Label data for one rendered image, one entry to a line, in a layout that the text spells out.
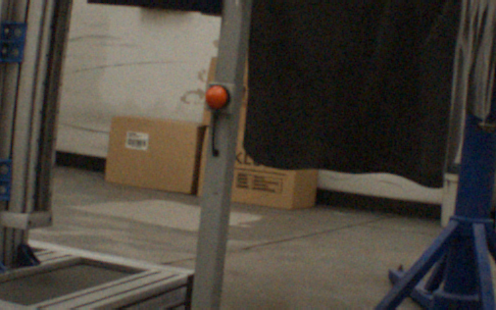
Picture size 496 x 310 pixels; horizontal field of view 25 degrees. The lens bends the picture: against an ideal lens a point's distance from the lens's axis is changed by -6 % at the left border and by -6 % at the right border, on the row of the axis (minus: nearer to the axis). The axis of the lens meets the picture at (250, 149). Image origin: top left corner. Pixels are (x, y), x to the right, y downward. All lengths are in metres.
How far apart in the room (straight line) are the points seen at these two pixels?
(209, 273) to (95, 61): 5.94
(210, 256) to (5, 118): 0.62
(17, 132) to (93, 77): 5.52
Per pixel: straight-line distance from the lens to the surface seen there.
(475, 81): 2.41
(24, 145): 2.39
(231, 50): 2.00
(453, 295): 3.50
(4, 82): 2.41
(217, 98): 1.96
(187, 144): 7.01
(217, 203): 2.00
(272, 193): 6.78
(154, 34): 7.69
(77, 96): 7.97
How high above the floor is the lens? 0.67
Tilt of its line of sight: 3 degrees down
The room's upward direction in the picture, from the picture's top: 6 degrees clockwise
